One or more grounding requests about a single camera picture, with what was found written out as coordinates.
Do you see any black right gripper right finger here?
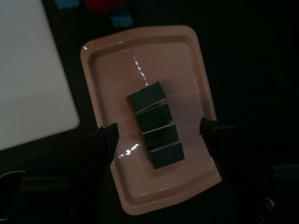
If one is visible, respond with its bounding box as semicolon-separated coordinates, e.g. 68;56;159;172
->
199;116;299;224

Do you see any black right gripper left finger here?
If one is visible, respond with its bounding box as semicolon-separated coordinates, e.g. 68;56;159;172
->
23;122;119;224

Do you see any dark green sushi piece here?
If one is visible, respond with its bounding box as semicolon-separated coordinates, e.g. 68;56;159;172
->
142;122;181;151
147;142;186;170
126;80;169;113
135;102;174;134

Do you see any pink rectangular plastic plate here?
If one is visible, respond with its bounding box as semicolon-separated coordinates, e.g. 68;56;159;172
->
79;24;223;216

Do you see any white cutting board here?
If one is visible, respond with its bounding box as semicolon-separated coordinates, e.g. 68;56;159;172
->
0;0;82;151

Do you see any red toy with blue parts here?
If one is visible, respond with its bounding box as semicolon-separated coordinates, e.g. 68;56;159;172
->
54;0;136;28

